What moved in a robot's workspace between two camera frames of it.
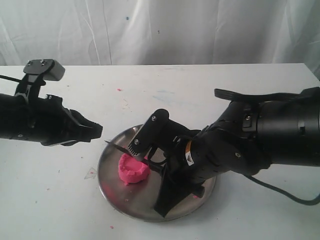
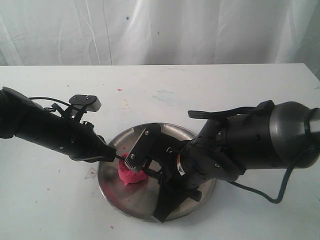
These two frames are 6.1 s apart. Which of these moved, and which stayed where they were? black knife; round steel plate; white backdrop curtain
Moved: black knife
Stayed: round steel plate; white backdrop curtain
